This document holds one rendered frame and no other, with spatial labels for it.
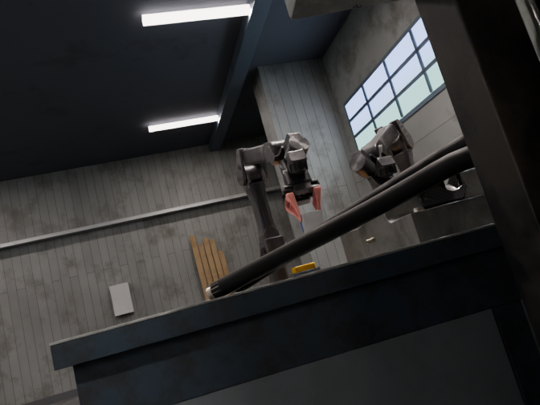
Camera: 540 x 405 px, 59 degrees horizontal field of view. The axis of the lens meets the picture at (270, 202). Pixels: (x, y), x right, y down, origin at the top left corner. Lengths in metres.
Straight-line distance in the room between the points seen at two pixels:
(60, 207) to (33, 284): 1.37
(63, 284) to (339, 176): 5.06
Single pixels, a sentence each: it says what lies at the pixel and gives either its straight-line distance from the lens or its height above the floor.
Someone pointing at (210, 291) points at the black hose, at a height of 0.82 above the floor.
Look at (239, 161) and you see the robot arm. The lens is 1.58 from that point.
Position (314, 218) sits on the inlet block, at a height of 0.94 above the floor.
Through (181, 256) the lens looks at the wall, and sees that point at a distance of 8.90.
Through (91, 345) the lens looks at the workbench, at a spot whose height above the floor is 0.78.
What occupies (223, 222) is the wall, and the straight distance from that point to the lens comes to 9.07.
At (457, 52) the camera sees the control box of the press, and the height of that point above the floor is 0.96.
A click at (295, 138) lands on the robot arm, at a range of 1.29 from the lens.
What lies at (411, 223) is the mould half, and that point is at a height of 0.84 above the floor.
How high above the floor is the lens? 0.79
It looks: 10 degrees up
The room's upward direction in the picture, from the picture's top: 15 degrees counter-clockwise
